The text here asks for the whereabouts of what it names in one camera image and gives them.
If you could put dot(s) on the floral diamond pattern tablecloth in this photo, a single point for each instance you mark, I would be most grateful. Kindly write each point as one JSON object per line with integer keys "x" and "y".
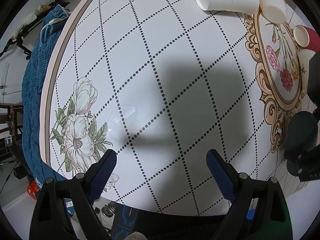
{"x": 161, "y": 82}

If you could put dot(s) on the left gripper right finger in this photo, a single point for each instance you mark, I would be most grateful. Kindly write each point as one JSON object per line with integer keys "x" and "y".
{"x": 258, "y": 207}

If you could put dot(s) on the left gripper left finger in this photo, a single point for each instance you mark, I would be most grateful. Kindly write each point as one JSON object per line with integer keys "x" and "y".
{"x": 50, "y": 218}

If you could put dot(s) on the dark teal cup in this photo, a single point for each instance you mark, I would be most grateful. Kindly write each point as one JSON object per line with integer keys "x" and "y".
{"x": 302, "y": 152}

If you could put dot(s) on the red paper cup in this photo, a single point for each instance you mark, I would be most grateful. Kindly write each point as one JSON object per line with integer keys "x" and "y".
{"x": 306, "y": 38}

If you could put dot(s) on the orange and white cup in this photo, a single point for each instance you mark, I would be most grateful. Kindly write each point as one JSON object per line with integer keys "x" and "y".
{"x": 274, "y": 10}

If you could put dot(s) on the blue knitted blanket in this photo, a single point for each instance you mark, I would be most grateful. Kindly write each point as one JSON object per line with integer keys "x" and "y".
{"x": 32, "y": 84}

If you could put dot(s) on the white cup black calligraphy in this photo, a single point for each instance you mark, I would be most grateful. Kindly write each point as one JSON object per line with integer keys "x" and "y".
{"x": 304, "y": 57}

